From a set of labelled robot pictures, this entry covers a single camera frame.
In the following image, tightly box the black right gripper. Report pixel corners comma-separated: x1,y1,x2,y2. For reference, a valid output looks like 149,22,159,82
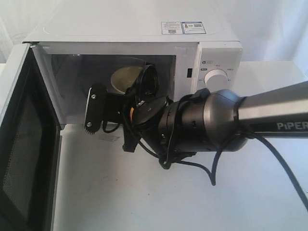
84,83,168,131

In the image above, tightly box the cream ceramic bowl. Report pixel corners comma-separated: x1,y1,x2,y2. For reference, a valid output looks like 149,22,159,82
110,65,144,94

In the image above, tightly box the white microwave door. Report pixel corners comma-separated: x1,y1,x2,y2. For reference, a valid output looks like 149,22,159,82
0,43,61,231

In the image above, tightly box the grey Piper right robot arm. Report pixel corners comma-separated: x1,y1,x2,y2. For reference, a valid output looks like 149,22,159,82
84,82,308,166

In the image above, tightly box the white Midea microwave oven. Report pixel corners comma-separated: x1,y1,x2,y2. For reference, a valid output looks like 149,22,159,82
25,6,243,125

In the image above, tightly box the clear tape piece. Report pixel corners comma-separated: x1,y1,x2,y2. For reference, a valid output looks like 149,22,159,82
99,134,120,142

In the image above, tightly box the white upper power knob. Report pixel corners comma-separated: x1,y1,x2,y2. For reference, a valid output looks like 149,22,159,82
204,69,229,91

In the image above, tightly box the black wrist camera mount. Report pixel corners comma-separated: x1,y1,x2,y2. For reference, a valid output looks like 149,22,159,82
122,64,159,153

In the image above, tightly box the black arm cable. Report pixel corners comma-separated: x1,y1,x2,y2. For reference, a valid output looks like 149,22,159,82
158,134,308,217

